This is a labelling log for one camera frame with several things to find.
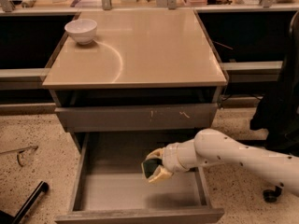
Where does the white ceramic bowl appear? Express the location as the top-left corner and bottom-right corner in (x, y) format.
(64, 19), (97, 45)

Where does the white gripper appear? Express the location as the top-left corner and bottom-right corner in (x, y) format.
(146, 142), (191, 183)

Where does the green yellow sponge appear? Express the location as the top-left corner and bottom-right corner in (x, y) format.
(141, 158), (162, 178)

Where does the beige top drawer cabinet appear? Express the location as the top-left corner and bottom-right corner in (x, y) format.
(43, 9), (227, 147)

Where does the black chair leg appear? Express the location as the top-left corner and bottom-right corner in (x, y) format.
(0, 181), (49, 224)

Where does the grey open middle drawer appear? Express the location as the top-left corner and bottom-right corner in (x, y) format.
(56, 130), (224, 224)

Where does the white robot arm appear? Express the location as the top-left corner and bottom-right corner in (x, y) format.
(141, 129), (299, 196)

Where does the grey top drawer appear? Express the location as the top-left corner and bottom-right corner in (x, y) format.
(55, 104), (218, 133)

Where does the black office chair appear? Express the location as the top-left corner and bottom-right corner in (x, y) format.
(249, 12), (299, 203)

